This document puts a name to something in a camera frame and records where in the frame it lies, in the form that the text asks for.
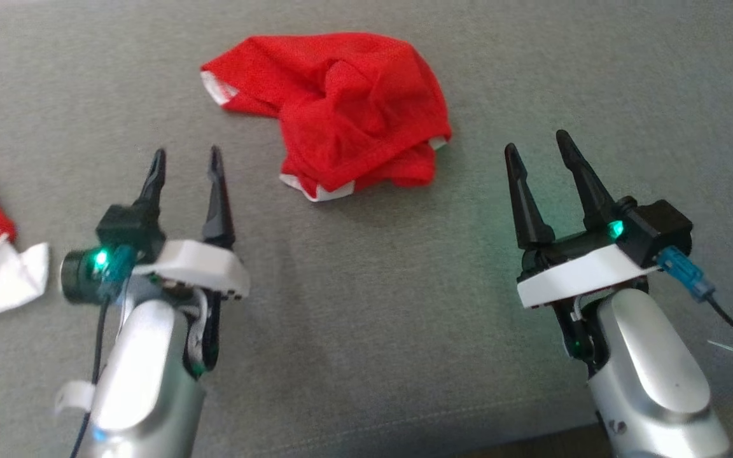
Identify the red mesh garment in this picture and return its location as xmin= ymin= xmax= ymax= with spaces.
xmin=200 ymin=32 xmax=453 ymax=203

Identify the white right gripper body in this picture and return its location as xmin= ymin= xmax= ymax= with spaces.
xmin=517 ymin=229 xmax=660 ymax=310

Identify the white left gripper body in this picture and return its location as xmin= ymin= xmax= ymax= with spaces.
xmin=132 ymin=240 xmax=251 ymax=301

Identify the black cable blue connector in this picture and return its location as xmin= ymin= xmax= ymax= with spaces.
xmin=656 ymin=247 xmax=733 ymax=366

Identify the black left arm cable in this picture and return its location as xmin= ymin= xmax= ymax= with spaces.
xmin=69 ymin=296 xmax=113 ymax=458

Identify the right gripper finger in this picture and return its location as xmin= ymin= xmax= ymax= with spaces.
xmin=505 ymin=143 xmax=556 ymax=250
xmin=555 ymin=130 xmax=618 ymax=231

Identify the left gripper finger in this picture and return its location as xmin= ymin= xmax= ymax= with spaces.
xmin=203 ymin=145 xmax=237 ymax=250
xmin=139 ymin=148 xmax=167 ymax=207

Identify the white strap on arm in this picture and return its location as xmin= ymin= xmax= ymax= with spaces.
xmin=55 ymin=380 xmax=97 ymax=415

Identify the grey sofa seat cushion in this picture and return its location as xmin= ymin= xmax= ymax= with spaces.
xmin=0 ymin=0 xmax=733 ymax=458

